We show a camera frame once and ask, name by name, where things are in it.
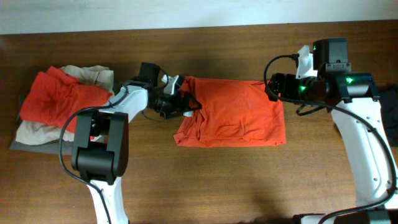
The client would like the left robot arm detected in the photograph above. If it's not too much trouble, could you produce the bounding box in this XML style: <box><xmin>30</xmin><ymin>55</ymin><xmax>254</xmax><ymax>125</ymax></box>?
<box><xmin>71</xmin><ymin>62</ymin><xmax>202</xmax><ymax>223</ymax></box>

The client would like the folded beige garment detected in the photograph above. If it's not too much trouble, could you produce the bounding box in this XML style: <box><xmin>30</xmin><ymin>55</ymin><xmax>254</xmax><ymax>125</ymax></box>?
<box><xmin>16</xmin><ymin>65</ymin><xmax>114</xmax><ymax>146</ymax></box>

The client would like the black garment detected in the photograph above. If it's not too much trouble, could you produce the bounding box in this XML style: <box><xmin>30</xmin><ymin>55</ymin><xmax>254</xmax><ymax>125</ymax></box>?
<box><xmin>379</xmin><ymin>85</ymin><xmax>397</xmax><ymax>147</ymax></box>

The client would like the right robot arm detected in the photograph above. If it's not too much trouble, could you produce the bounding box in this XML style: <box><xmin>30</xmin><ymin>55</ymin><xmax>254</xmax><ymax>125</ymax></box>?
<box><xmin>265</xmin><ymin>38</ymin><xmax>397</xmax><ymax>223</ymax></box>

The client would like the folded red shirt on stack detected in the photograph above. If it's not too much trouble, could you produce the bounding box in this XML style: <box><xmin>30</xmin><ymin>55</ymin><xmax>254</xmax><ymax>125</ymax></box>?
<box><xmin>20</xmin><ymin>67</ymin><xmax>112</xmax><ymax>128</ymax></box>

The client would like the folded grey garment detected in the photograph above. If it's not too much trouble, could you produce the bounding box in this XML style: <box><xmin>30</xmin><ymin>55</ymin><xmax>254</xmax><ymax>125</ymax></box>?
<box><xmin>9</xmin><ymin>93</ymin><xmax>75</xmax><ymax>156</ymax></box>

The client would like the red soccer t-shirt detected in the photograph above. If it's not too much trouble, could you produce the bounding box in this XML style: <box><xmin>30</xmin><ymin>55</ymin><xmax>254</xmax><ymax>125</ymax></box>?
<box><xmin>174</xmin><ymin>76</ymin><xmax>286</xmax><ymax>147</ymax></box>

